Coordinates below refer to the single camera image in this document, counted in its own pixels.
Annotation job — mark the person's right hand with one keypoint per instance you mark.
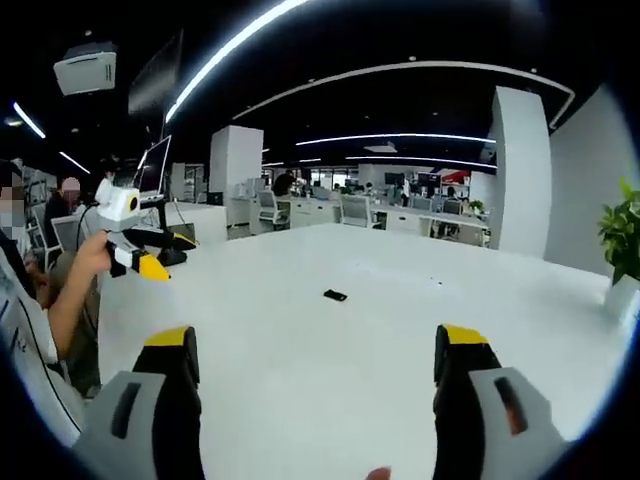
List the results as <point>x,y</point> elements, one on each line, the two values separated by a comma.
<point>380,474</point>

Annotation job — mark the white ceiling air unit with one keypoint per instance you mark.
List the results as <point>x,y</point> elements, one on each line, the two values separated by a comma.
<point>85,70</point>

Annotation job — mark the black buckle pronged part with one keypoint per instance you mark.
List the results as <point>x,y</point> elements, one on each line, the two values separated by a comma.
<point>341,297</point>

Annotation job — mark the potted green plant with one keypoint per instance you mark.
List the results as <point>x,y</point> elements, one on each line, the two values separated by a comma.
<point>622,235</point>

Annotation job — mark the black buckle socket part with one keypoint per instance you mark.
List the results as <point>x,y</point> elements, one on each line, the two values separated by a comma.
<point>330,294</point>

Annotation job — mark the person in white shirt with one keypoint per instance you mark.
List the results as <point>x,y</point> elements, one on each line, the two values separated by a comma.
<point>35,395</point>

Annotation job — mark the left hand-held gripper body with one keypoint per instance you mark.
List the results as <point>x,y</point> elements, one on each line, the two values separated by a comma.
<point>117,210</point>

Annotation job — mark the white office chair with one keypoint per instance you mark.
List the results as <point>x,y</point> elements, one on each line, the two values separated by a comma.
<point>272,210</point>
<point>356,210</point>

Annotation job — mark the long ceiling light strip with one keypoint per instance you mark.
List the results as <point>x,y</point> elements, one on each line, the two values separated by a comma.
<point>225,55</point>

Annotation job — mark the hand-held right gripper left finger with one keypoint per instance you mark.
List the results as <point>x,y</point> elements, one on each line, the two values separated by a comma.
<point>150,400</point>

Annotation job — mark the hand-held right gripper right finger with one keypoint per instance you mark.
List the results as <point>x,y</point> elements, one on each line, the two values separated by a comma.
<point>500,415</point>

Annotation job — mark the person's left hand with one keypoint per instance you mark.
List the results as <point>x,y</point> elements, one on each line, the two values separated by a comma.
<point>92,257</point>

